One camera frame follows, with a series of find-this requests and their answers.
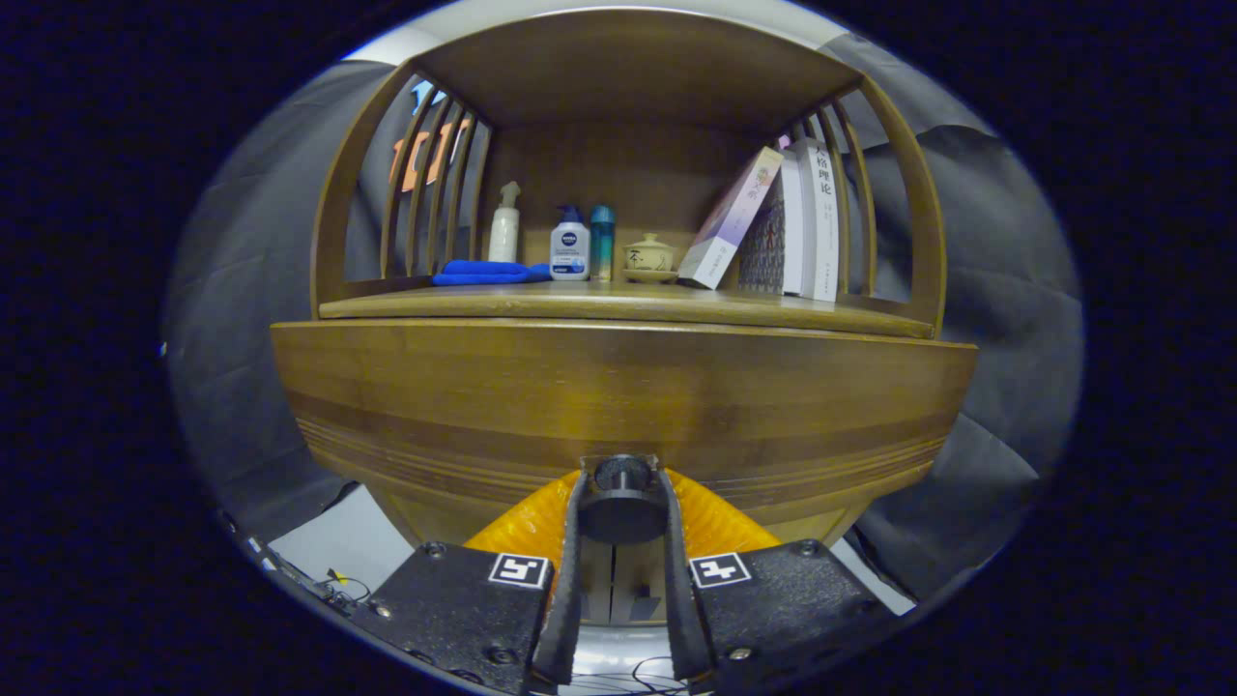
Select black backdrop cloth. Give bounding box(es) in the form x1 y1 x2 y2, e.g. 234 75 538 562
164 34 1083 605

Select purple white book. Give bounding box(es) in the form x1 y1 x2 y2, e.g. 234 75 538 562
676 146 785 291

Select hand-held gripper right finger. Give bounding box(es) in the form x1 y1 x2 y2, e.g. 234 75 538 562
660 468 885 695

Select tangled black floor cables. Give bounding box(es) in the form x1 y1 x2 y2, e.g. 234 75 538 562
561 655 702 696

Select wooden cabinet door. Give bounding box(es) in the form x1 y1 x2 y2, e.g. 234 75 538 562
580 541 616 624
613 541 668 624

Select teal slim bottle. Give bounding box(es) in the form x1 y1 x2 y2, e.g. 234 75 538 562
590 204 617 282

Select beige lidded tea cup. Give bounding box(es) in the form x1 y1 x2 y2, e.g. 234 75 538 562
621 233 680 284

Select thin white book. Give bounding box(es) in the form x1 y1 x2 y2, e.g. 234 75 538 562
778 150 808 297

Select wooden countertop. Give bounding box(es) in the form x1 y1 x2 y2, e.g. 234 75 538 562
319 280 936 339

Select wooden cabinet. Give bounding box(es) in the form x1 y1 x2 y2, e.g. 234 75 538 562
271 8 979 624

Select black round drawer knob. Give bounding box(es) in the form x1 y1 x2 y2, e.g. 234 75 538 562
577 454 670 544

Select white book black lettering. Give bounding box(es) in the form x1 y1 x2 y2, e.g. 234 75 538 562
794 136 842 303

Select blue folded cloth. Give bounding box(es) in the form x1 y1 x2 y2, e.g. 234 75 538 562
432 259 552 287

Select white blue-capped lotion bottle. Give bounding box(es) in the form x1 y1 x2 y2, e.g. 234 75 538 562
549 205 591 282

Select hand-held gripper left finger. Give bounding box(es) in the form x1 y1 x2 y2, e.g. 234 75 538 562
353 468 590 695

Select wooden drawer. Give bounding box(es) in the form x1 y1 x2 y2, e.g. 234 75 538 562
271 319 979 513

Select white pump bottle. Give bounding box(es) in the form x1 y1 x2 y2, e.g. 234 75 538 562
488 182 522 264

